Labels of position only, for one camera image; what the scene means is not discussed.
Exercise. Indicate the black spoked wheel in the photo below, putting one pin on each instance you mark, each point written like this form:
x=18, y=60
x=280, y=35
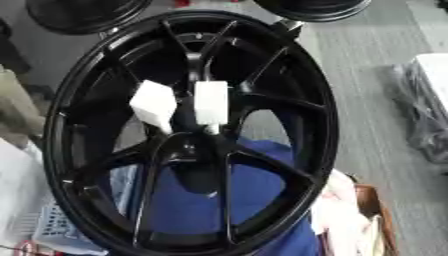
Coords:
x=81, y=110

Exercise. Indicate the black round wheel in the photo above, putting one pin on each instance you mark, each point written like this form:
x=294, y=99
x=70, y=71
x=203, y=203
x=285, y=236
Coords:
x=315, y=8
x=81, y=15

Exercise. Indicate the white perforated basket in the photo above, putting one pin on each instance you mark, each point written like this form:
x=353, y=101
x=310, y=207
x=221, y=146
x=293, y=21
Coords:
x=55, y=226

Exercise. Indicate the white cloth bundle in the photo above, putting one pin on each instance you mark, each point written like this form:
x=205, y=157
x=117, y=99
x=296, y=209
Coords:
x=344, y=213

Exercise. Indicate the blue cloth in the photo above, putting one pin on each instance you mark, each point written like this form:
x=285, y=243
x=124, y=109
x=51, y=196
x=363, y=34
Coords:
x=186, y=206

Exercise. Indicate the clear plastic bag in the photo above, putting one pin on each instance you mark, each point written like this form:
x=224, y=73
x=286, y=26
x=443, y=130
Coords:
x=424, y=113

